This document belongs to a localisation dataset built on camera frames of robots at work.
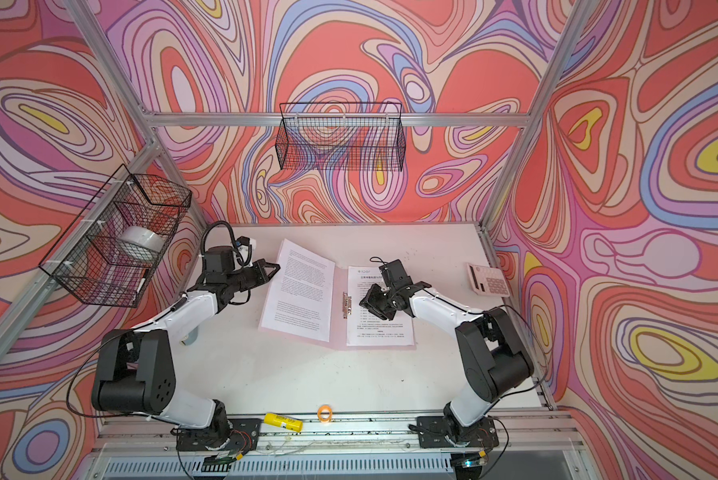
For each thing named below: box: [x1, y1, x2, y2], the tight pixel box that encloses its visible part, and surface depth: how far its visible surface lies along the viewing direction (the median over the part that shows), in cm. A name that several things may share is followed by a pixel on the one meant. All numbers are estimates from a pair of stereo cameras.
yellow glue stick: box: [264, 412, 303, 433], surface depth 75 cm
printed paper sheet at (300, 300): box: [261, 238, 336, 343], surface depth 92 cm
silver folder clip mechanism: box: [342, 292, 353, 320], surface depth 98 cm
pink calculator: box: [466, 262, 510, 298], surface depth 103 cm
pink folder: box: [258, 262, 417, 350], surface depth 92 cm
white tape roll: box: [120, 226, 167, 253], surface depth 75 cm
